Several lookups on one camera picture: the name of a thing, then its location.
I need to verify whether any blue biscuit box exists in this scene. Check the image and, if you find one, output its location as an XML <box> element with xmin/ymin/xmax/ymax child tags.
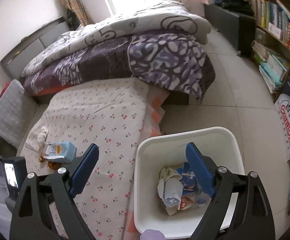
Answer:
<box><xmin>177</xmin><ymin>162</ymin><xmax>198</xmax><ymax>194</ymax></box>

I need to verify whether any light blue tissue pack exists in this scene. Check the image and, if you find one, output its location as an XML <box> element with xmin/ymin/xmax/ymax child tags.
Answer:
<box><xmin>42</xmin><ymin>142</ymin><xmax>77</xmax><ymax>164</ymax></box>

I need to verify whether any orange snack wrapper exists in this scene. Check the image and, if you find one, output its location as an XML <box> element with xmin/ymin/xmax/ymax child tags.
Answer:
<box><xmin>38</xmin><ymin>157</ymin><xmax>62</xmax><ymax>170</ymax></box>

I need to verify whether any white trash bin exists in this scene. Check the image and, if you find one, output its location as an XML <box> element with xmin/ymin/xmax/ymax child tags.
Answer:
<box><xmin>134</xmin><ymin>127</ymin><xmax>245</xmax><ymax>239</ymax></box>

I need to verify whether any red white snack wrapper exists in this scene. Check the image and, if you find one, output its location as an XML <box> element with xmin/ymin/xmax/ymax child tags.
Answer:
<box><xmin>166</xmin><ymin>196</ymin><xmax>195</xmax><ymax>216</ymax></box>

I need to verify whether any white diaper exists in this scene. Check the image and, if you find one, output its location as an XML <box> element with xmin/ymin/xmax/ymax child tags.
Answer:
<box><xmin>37</xmin><ymin>126</ymin><xmax>49</xmax><ymax>147</ymax></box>

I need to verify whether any white paper cup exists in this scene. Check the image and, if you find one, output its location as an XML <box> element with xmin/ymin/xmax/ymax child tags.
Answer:
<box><xmin>159</xmin><ymin>167</ymin><xmax>182</xmax><ymax>181</ymax></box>

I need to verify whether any light blue paper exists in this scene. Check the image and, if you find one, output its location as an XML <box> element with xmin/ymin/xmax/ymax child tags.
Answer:
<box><xmin>157</xmin><ymin>178</ymin><xmax>183</xmax><ymax>207</ymax></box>

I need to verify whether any purple gloved hand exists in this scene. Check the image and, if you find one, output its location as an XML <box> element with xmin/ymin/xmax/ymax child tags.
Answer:
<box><xmin>139</xmin><ymin>229</ymin><xmax>166</xmax><ymax>240</ymax></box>

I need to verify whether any grey checked cushion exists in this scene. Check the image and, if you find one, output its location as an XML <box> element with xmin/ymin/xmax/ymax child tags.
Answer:
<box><xmin>0</xmin><ymin>79</ymin><xmax>38</xmax><ymax>148</ymax></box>

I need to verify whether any purple patterned blanket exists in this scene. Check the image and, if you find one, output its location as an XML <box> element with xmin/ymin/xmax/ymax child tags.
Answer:
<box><xmin>23</xmin><ymin>30</ymin><xmax>216</xmax><ymax>102</ymax></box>

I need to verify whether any white cartoon print duvet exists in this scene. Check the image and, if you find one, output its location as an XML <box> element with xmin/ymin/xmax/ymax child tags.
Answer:
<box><xmin>21</xmin><ymin>0</ymin><xmax>211</xmax><ymax>77</ymax></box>

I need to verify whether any wooden bookshelf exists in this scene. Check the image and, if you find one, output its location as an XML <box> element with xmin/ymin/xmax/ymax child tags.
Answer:
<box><xmin>252</xmin><ymin>0</ymin><xmax>290</xmax><ymax>100</ymax></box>

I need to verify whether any plaid fabric roll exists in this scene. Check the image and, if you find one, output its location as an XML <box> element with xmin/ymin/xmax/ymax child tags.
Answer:
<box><xmin>61</xmin><ymin>0</ymin><xmax>94</xmax><ymax>27</ymax></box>

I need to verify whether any dark bed frame headboard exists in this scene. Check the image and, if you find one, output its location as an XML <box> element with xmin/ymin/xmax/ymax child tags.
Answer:
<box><xmin>0</xmin><ymin>17</ymin><xmax>69</xmax><ymax>80</ymax></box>

